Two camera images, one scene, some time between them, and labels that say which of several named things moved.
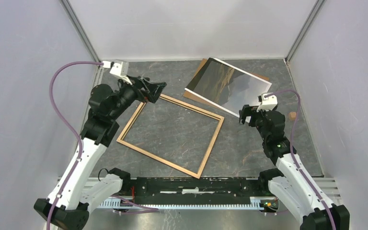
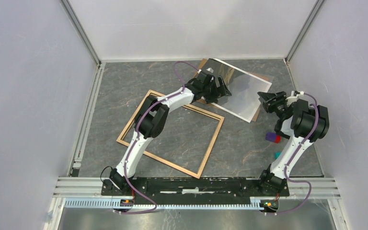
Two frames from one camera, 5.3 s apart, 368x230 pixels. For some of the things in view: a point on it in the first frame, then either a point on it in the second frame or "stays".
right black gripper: (247, 110) → (267, 97)
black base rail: (198, 190) stays
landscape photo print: (226, 86) stays
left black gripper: (153, 89) → (221, 91)
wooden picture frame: (121, 139) stays
